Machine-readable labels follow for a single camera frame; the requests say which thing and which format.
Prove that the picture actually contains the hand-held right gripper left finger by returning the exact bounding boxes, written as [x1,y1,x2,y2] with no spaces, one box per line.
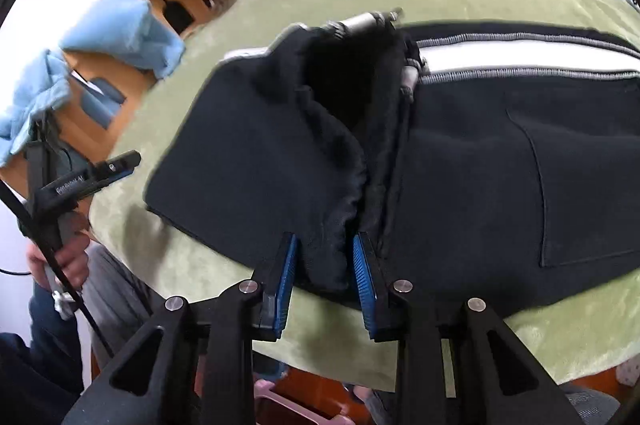
[60,231,301,425]

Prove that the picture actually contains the black pants with white stripe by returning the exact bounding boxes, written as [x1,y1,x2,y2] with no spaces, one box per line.
[144,8,640,308]

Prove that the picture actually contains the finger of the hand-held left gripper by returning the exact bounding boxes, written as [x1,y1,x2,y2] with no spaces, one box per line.
[87,150,142,193]

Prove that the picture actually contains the light blue fleece robe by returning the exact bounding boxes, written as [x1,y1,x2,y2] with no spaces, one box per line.
[0,0,186,168]

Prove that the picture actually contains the person's left leg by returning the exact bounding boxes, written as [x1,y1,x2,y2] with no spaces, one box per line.
[82,245,166,371]

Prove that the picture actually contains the person's left hand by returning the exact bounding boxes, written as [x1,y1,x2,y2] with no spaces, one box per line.
[26,225,92,293]

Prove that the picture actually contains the person's left forearm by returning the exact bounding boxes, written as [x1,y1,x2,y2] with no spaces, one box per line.
[0,280,86,425]

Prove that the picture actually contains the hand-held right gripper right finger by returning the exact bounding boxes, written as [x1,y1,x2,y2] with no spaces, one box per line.
[352,231,586,425]

